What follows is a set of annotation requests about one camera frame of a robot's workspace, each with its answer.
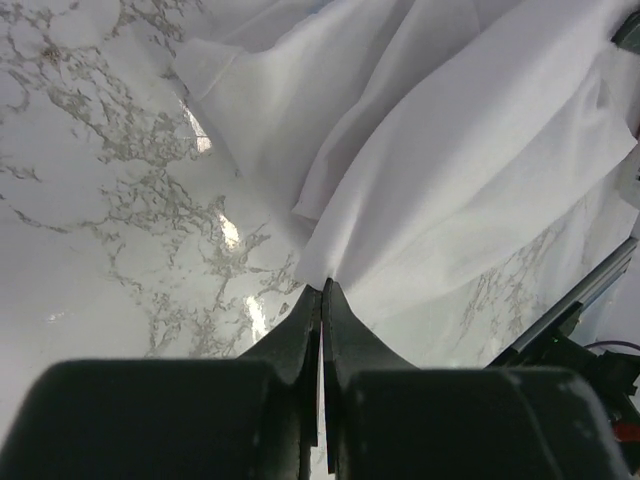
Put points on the white t shirt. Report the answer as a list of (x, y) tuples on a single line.
[(413, 145)]

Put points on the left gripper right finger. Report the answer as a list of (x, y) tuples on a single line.
[(388, 419)]

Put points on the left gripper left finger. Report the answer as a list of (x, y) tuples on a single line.
[(251, 417)]

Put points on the aluminium frame rail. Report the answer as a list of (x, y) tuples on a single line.
[(563, 317)]

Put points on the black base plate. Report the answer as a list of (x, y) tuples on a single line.
[(612, 376)]

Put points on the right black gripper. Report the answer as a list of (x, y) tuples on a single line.
[(627, 37)]

